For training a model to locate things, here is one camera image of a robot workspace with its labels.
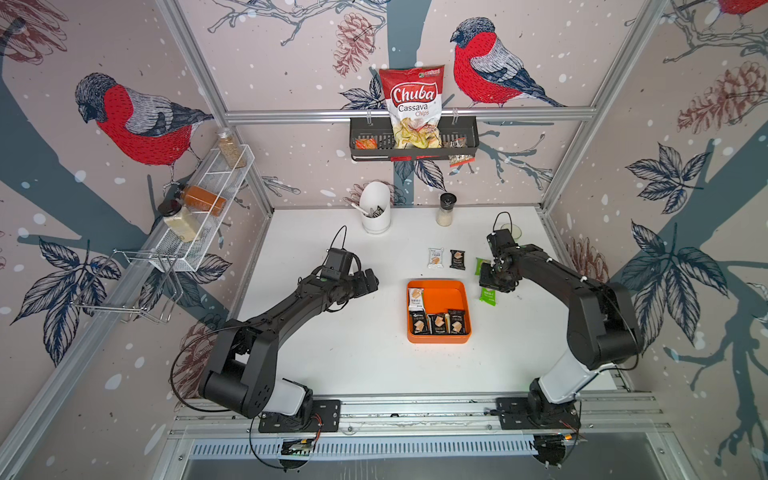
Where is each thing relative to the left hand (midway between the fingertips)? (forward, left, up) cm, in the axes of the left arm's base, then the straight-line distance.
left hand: (373, 279), depth 89 cm
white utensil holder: (+35, +1, -2) cm, 35 cm away
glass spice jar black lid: (+32, -26, -5) cm, 41 cm away
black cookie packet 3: (-11, -20, -7) cm, 24 cm away
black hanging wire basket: (+37, +1, +25) cm, 45 cm away
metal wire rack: (-16, +46, +24) cm, 55 cm away
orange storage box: (-7, -20, -7) cm, 22 cm away
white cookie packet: (-3, -14, -7) cm, 16 cm away
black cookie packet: (+14, -29, -8) cm, 33 cm away
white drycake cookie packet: (+13, -21, -8) cm, 26 cm away
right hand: (+2, -36, -5) cm, 36 cm away
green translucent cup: (+22, -50, -3) cm, 55 cm away
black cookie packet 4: (-10, -26, -7) cm, 28 cm away
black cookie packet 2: (-11, -14, -6) cm, 19 cm away
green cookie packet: (-3, -36, -4) cm, 36 cm away
